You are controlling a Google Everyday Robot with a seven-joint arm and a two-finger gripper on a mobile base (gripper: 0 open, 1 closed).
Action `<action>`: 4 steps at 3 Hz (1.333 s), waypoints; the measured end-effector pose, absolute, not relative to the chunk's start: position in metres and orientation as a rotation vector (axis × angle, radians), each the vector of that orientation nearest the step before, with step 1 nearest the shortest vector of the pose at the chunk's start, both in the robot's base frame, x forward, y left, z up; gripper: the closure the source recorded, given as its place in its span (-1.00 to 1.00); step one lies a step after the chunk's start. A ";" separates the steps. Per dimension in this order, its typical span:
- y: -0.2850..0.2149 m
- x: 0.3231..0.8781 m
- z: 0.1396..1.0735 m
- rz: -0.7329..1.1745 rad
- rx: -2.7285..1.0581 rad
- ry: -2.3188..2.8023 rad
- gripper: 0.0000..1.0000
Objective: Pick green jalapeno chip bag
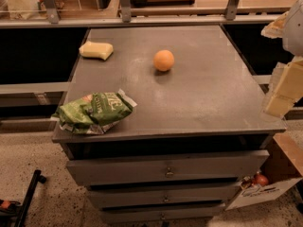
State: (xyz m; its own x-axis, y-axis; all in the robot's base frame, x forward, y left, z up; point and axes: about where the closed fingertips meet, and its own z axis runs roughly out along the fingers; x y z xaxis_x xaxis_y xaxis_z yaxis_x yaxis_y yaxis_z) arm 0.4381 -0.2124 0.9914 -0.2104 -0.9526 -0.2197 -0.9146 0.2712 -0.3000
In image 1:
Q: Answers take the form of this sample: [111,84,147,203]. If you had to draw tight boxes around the black stand on floor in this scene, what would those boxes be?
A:
[0,169,46,227]

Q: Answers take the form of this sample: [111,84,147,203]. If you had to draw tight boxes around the grey drawer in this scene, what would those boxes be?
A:
[100,203,225,224]
[88,183,240,208]
[66,150,269,185]

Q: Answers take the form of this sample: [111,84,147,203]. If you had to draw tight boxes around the green jalapeno chip bag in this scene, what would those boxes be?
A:
[51,90,136,135]

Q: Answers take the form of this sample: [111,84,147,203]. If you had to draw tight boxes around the top grey drawer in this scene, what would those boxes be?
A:
[66,150,269,185]

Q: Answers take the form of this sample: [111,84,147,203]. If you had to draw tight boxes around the metal shelf rail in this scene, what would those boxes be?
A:
[0,0,296,28]

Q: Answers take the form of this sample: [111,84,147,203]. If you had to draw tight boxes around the white bag on shelf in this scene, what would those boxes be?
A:
[7,0,40,20]

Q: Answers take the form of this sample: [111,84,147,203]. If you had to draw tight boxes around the yellow sponge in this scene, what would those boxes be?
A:
[79,41,114,61]

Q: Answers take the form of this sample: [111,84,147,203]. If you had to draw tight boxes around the orange fruit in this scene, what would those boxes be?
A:
[153,50,174,72]

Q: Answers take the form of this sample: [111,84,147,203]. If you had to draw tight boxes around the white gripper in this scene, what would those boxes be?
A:
[260,0,303,118]

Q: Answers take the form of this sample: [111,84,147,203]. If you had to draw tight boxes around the red onion in box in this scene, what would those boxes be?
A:
[254,173,269,186]

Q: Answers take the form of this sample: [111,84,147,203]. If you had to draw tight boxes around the bottom grey drawer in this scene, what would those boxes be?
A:
[100,203,225,224]

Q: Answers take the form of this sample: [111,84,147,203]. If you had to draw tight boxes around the middle grey drawer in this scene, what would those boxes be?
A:
[88,183,240,208]

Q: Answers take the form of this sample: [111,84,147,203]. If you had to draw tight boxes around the grey drawer cabinet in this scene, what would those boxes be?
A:
[53,26,285,212]

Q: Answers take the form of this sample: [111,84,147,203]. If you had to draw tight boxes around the cardboard box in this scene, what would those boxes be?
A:
[227,132,303,210]

